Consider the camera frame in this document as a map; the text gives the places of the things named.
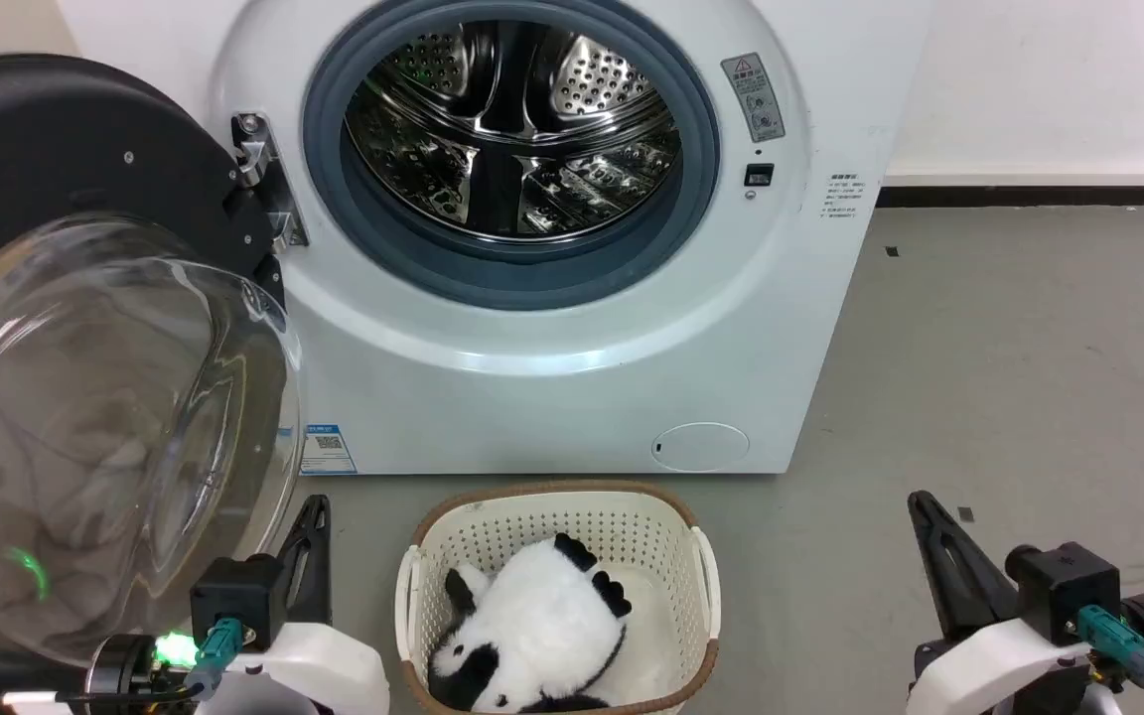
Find black-rimmed glass washer door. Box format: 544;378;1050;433
0;55;305;678

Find oval drain filter cover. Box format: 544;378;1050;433
651;422;751;473

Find shiny steel washer drum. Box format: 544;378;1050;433
344;20;684;241

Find white front-load washing machine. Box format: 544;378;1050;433
56;0;935;478

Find metal door hinge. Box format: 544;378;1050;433
231;112;310;251

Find teal-plug right gripper cable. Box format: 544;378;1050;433
1076;604;1144;715

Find small printed text label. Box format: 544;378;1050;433
820;174;871;221

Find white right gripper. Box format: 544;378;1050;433
907;491;1095;715

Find black wall baseboard strip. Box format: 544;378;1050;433
875;186;1144;208

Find teal-plug gripper cable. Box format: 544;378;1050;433
1076;604;1144;715
185;618;243;702

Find teal-plug left gripper cable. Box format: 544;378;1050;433
185;618;243;702

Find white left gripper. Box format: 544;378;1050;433
200;495;391;715

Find grey warning sticker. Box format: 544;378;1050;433
721;53;787;143

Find cream perforated laundry basket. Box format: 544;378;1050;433
395;481;722;715

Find panda plush toy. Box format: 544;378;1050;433
428;533;633;714

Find blue QR code sticker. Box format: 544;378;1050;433
300;425;358;476

